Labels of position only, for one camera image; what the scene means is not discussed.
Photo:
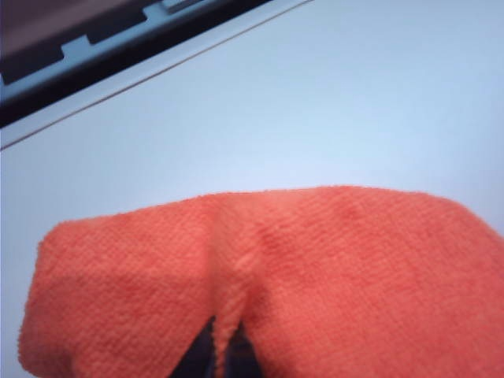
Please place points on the brown desk partition panel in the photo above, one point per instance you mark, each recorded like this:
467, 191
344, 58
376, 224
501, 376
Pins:
39, 23

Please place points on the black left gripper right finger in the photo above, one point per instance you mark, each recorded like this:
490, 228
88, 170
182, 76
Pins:
244, 354

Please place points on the orange cloth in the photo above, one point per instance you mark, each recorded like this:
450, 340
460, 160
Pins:
315, 275

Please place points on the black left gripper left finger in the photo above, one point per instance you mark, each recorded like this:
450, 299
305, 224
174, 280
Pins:
199, 354

